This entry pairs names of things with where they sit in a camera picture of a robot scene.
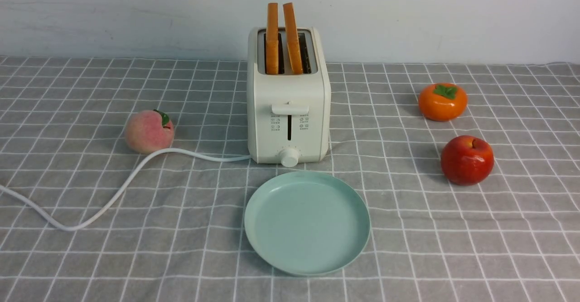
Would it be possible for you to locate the red apple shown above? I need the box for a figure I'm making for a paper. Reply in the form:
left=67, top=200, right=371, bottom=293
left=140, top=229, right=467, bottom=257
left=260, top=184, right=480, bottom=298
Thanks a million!
left=440, top=135, right=495, bottom=186

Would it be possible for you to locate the white two-slot toaster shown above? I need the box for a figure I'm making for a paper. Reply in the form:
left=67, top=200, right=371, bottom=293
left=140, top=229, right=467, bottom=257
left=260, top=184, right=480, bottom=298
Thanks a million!
left=246, top=27, right=331, bottom=168

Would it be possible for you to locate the toast slice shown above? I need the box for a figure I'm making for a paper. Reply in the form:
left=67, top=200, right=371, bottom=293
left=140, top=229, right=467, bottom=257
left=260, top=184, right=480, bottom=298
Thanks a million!
left=282, top=2, right=303, bottom=75
left=265, top=2, right=279, bottom=75

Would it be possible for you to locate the orange persimmon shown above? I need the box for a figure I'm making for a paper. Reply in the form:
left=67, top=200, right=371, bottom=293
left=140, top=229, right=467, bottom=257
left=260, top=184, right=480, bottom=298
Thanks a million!
left=418, top=83, right=468, bottom=122

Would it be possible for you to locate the grey checked tablecloth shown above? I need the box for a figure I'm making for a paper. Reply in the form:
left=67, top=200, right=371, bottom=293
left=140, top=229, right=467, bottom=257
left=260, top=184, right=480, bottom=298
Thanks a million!
left=0, top=56, right=580, bottom=302

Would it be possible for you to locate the light green round plate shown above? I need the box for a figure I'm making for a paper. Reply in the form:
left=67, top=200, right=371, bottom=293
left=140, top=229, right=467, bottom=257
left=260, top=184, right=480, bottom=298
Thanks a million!
left=244, top=171, right=372, bottom=277

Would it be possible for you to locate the pink peach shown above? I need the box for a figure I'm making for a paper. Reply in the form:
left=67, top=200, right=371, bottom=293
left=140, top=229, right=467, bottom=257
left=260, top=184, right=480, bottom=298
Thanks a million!
left=124, top=109, right=175, bottom=155

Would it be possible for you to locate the white power cable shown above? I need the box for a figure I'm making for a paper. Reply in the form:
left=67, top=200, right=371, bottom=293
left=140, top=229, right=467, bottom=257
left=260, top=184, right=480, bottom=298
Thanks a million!
left=0, top=148, right=252, bottom=231

